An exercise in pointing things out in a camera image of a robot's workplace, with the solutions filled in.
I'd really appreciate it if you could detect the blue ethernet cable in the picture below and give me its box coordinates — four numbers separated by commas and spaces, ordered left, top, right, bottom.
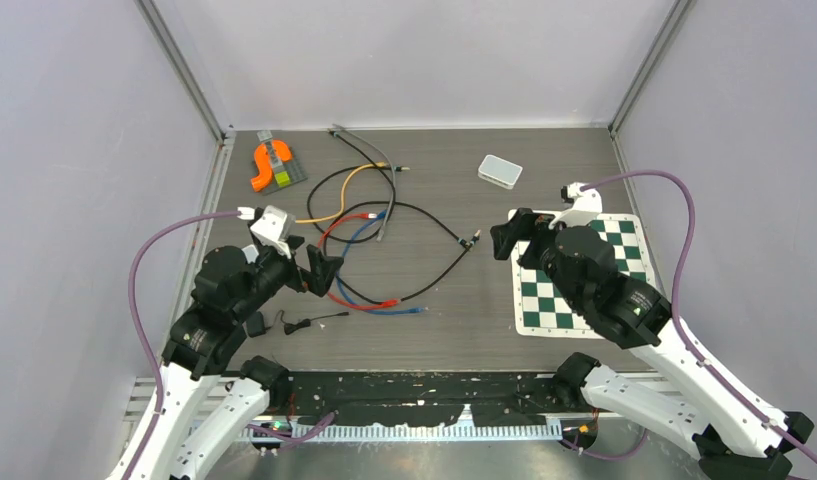
335, 210, 427, 317

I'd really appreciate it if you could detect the lime green lego brick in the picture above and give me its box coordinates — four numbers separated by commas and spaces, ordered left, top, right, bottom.
274, 171, 292, 188

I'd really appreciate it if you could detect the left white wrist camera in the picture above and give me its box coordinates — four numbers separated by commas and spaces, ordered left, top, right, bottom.
237, 205, 296, 259

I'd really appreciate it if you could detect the grey ethernet cable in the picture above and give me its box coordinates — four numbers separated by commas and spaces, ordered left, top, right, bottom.
331, 124, 399, 242

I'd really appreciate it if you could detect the black power adapter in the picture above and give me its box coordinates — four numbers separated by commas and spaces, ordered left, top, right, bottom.
245, 310, 349, 338

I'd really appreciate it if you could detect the red ethernet cable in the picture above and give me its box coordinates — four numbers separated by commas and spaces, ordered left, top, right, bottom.
318, 211, 400, 312

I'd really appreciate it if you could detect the green white chessboard mat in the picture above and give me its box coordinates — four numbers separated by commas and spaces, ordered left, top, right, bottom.
508, 214, 671, 349

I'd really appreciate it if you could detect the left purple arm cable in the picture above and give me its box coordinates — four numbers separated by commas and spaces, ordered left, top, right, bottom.
120, 210, 244, 480

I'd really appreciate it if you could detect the yellow ethernet cable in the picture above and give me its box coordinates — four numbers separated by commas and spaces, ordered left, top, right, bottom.
294, 162, 389, 225

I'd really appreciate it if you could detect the long black ethernet cable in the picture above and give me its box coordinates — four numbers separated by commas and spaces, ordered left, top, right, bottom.
324, 201, 482, 307

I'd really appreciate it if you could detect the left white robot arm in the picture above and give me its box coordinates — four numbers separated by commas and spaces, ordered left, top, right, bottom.
109, 245, 344, 479

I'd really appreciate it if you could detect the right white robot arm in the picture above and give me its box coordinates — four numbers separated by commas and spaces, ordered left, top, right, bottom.
490, 208, 813, 479

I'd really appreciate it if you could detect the orange S-shaped block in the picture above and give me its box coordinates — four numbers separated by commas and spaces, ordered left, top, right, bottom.
250, 140, 293, 192

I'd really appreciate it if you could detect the white network switch far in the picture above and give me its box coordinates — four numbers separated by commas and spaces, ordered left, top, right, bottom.
477, 154, 523, 190

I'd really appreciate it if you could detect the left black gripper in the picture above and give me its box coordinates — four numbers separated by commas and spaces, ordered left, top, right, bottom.
235, 234, 343, 319

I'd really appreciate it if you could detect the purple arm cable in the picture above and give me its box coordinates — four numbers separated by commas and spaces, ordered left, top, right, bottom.
120, 210, 244, 480
577, 169, 817, 478

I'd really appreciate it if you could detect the grey lego baseplate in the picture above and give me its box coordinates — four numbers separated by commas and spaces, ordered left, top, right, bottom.
250, 130, 308, 195

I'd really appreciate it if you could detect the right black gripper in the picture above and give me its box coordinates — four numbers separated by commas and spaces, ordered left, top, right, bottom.
488, 206, 583, 309

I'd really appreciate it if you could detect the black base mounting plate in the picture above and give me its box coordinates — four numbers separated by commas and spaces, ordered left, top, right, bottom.
263, 371, 599, 427

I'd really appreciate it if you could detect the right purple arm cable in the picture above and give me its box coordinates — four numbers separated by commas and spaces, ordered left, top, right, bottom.
577, 169, 817, 478

